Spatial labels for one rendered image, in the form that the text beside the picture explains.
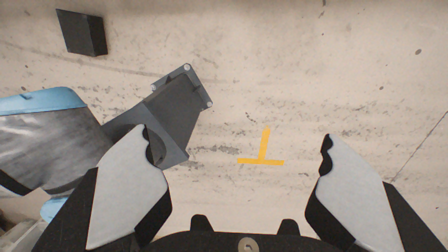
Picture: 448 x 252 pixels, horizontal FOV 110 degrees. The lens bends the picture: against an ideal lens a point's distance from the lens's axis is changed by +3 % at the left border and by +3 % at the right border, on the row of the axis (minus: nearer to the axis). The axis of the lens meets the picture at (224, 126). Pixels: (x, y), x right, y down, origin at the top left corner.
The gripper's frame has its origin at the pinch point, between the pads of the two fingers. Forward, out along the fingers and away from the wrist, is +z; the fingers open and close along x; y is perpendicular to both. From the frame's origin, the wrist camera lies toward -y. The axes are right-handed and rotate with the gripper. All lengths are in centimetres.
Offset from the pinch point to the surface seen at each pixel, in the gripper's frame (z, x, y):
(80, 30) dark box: 82, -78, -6
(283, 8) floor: 94, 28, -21
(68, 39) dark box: 82, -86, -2
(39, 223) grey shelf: 82, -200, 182
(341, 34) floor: 94, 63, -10
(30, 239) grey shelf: 71, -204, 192
